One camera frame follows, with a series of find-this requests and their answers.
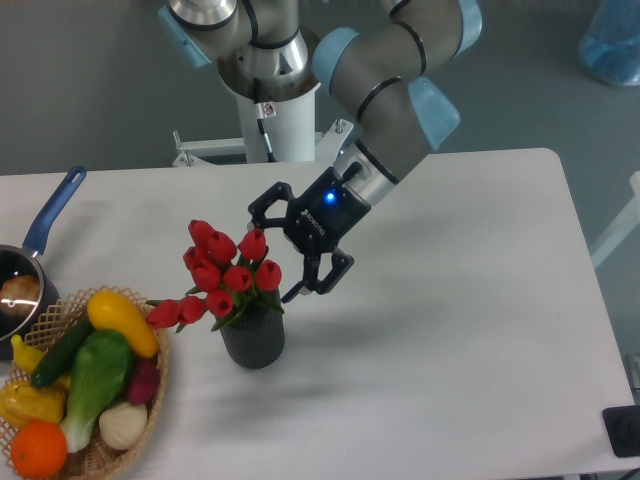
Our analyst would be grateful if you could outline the dark green cucumber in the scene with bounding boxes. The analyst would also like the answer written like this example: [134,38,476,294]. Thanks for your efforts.
[30,316,95,388]

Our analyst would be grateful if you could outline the dark grey ribbed vase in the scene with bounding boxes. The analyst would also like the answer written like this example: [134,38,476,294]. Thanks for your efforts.
[220,303,285,369]

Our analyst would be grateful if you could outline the blue handled saucepan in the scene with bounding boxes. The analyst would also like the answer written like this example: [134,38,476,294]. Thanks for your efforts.
[1,166,87,361]

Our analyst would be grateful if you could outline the woven wicker basket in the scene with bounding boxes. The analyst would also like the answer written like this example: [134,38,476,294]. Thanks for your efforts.
[1,286,169,479]

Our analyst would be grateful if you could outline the black device at table edge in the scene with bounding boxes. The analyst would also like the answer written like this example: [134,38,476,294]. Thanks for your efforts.
[602,405,640,458]

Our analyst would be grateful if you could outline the red tulip bouquet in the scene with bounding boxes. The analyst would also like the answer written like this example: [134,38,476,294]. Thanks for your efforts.
[146,220,284,331]

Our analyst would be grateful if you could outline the yellow squash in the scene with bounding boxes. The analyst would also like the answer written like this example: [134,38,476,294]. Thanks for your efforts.
[86,290,159,359]

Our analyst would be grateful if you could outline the yellow bell pepper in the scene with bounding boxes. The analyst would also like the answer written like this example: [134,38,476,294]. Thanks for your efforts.
[1,380,66,430]

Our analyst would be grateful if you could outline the white garlic bulb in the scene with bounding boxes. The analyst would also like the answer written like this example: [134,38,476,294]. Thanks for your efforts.
[99,401,147,450]

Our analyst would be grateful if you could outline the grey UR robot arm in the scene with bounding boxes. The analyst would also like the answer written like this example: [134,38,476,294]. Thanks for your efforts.
[158,1,482,301]

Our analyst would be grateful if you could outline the brown bread roll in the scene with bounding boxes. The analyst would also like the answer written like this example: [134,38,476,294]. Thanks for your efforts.
[1,275,40,319]

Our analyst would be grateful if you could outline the white frame leg right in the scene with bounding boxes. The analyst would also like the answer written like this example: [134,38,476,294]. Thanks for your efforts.
[589,171,639,269]

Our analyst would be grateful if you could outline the orange fruit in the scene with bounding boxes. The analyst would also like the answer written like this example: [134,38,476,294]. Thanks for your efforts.
[10,421,67,479]

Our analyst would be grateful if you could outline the purple red onion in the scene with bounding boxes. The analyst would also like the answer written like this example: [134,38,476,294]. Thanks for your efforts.
[125,359,160,405]

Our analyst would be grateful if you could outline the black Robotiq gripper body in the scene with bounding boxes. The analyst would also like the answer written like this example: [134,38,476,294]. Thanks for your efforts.
[283,167,371,256]

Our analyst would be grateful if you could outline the yellow banana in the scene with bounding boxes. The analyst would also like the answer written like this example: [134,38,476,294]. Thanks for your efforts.
[10,335,71,391]

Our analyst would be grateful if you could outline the grey object right edge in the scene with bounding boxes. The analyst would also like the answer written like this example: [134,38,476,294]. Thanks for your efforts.
[625,353,640,391]

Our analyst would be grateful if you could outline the black cable on pedestal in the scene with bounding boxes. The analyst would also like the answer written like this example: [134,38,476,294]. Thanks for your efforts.
[251,77,278,164]

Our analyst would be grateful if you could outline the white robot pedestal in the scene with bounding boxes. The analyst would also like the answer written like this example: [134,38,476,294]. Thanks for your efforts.
[173,86,354,167]

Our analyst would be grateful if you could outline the green bok choy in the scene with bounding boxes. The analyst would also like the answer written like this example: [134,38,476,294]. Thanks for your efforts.
[60,329,133,454]

